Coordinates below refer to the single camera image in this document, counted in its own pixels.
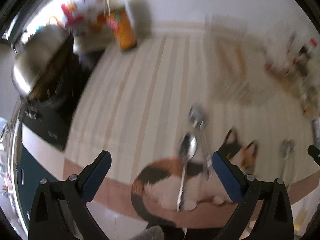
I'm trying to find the clear plastic organizer bin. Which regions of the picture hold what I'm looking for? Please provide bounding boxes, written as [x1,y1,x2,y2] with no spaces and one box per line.
[203,15,277,106]

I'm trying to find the grey slipper left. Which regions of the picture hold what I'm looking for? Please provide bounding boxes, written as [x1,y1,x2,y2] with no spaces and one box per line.
[130,225,164,240]

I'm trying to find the steel spoon patterned handle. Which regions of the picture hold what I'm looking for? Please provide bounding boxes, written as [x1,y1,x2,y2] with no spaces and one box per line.
[188,104,213,180]

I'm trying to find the steel spoon far left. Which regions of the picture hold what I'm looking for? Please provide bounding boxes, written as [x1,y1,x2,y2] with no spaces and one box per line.
[176,132,197,212]

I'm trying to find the blue smartphone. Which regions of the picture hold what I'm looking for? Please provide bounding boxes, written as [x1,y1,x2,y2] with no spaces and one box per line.
[311,119,320,148]

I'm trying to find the cat pattern striped table mat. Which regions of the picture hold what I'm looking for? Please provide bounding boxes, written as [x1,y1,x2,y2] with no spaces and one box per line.
[63,34,319,228]

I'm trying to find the teal cabinet door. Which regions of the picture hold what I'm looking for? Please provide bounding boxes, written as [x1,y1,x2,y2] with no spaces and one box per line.
[17,146,58,229]

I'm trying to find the steel wok with lid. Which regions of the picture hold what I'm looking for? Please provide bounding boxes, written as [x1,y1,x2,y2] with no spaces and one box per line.
[11,25,74,100]

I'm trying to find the black induction cooktop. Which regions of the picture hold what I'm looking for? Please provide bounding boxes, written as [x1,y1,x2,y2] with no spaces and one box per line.
[23,50,104,151]

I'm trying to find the crumpled plastic bag snacks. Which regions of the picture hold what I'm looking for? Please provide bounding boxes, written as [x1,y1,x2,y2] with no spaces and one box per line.
[265,29,320,119]

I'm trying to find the dark vinegar bottle orange label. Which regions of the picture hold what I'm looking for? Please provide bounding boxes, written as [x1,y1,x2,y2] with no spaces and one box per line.
[103,0,137,51]

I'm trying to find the soy sauce bottle red cap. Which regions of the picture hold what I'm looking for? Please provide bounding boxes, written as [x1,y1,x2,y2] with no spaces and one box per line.
[286,38,317,77]

